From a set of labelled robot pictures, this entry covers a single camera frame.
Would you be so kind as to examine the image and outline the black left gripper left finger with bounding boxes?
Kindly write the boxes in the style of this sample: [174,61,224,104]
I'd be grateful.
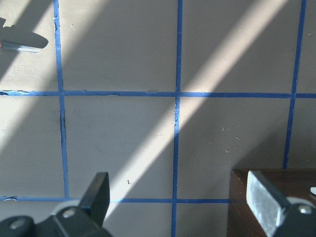
[79,172,110,227]

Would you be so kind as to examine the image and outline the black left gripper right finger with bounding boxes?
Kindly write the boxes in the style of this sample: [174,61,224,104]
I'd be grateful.
[246,170,290,237]

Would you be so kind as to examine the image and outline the wooden drawer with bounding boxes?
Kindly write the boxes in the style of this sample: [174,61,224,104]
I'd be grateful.
[227,169,316,237]

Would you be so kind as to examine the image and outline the grey orange scissors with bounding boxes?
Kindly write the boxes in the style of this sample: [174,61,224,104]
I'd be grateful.
[0,18,49,53]

